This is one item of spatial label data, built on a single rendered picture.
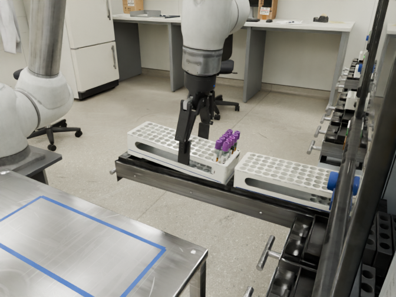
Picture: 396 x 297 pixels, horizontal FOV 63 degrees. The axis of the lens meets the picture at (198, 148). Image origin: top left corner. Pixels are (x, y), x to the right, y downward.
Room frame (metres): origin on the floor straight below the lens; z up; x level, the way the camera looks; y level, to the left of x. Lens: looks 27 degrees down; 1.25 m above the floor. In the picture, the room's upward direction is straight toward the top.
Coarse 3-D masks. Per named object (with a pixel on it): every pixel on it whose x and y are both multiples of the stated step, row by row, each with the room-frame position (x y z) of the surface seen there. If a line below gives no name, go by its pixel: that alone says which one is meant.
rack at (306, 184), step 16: (240, 160) 0.69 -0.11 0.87; (256, 160) 0.70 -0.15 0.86; (272, 160) 0.70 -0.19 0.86; (288, 160) 0.69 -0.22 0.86; (240, 176) 0.64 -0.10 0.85; (256, 176) 0.63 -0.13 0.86; (272, 176) 0.63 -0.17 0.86; (288, 176) 0.62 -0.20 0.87; (304, 176) 0.62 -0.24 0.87; (320, 176) 0.62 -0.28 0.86; (272, 192) 0.61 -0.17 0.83; (288, 192) 0.64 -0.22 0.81; (304, 192) 0.64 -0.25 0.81; (320, 192) 0.56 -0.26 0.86; (320, 208) 0.56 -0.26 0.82
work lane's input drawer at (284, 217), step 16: (128, 160) 0.78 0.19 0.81; (144, 160) 0.80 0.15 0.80; (128, 176) 0.77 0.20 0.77; (144, 176) 0.75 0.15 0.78; (160, 176) 0.72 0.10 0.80; (176, 176) 0.71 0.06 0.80; (192, 176) 0.69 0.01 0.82; (176, 192) 0.70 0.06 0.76; (192, 192) 0.68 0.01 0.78; (208, 192) 0.66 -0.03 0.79; (224, 192) 0.64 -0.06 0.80; (240, 192) 0.63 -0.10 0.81; (224, 208) 0.64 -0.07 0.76; (240, 208) 0.62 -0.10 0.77; (256, 208) 0.60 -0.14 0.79; (272, 208) 0.59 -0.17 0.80; (288, 208) 0.58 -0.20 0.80; (304, 208) 0.57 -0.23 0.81; (384, 208) 0.56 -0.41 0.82; (288, 224) 0.57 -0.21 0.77
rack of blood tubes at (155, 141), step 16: (144, 128) 0.83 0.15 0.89; (160, 128) 0.84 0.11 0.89; (128, 144) 0.79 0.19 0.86; (144, 144) 0.84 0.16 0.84; (160, 144) 0.74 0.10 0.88; (176, 144) 0.76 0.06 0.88; (192, 144) 0.76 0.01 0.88; (208, 144) 0.76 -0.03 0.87; (176, 160) 0.77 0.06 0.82; (192, 160) 0.75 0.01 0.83; (208, 160) 0.68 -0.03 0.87; (208, 176) 0.68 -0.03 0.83; (224, 176) 0.66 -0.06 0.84
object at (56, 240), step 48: (0, 192) 0.62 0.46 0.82; (48, 192) 0.62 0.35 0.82; (0, 240) 0.46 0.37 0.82; (48, 240) 0.46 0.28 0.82; (96, 240) 0.46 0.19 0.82; (144, 240) 0.46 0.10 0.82; (0, 288) 0.35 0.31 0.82; (48, 288) 0.35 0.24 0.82; (96, 288) 0.35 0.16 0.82; (144, 288) 0.35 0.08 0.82; (192, 288) 0.43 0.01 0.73
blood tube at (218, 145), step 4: (216, 140) 0.69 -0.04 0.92; (220, 140) 0.69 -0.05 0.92; (216, 144) 0.68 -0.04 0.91; (220, 144) 0.68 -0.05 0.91; (216, 148) 0.68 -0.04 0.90; (220, 148) 0.68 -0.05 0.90; (216, 152) 0.68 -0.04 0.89; (216, 156) 0.68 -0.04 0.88; (216, 160) 0.68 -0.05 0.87; (212, 168) 0.68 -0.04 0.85; (212, 172) 0.68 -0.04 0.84
